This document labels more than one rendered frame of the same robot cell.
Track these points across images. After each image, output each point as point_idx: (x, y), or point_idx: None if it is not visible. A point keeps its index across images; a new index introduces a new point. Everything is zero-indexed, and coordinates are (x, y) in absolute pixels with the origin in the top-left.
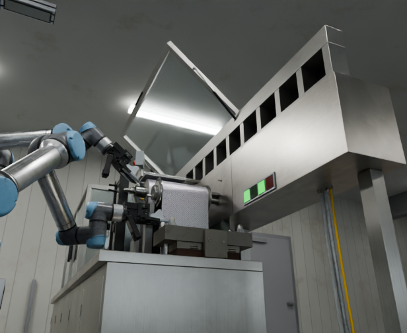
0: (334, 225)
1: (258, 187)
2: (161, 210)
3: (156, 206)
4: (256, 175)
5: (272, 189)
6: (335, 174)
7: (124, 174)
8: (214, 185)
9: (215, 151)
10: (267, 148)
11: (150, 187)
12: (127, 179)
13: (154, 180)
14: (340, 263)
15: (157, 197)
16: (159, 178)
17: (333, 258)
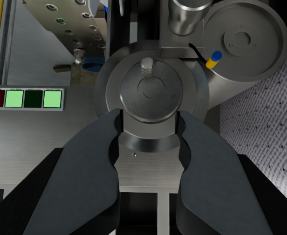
0: None
1: (20, 100)
2: (110, 24)
3: (148, 42)
4: (27, 121)
5: None
6: None
7: (189, 177)
8: (163, 155)
9: (162, 228)
10: None
11: (286, 165)
12: (204, 136)
13: None
14: None
15: (124, 65)
16: (124, 145)
17: (3, 33)
